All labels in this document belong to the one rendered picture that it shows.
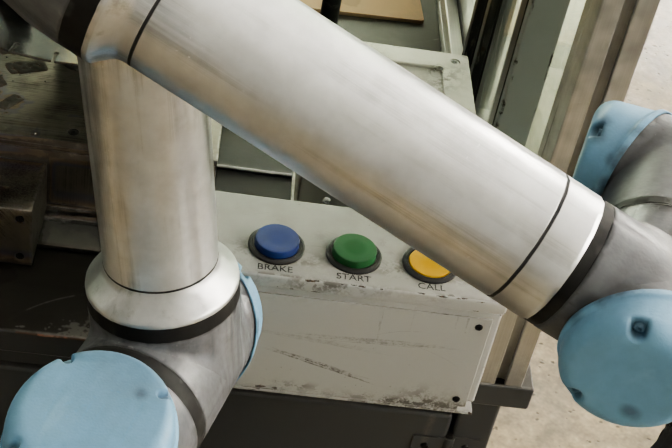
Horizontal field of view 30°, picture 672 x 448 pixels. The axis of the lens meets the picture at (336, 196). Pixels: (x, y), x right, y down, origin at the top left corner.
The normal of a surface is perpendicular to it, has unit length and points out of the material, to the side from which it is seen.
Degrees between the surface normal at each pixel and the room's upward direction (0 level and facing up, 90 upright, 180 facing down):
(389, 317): 90
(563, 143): 90
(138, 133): 87
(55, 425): 7
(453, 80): 0
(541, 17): 90
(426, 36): 0
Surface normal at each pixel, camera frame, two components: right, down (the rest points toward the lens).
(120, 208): -0.44, 0.52
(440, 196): -0.10, 0.24
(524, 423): 0.15, -0.77
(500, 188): 0.20, -0.23
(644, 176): -0.33, -0.82
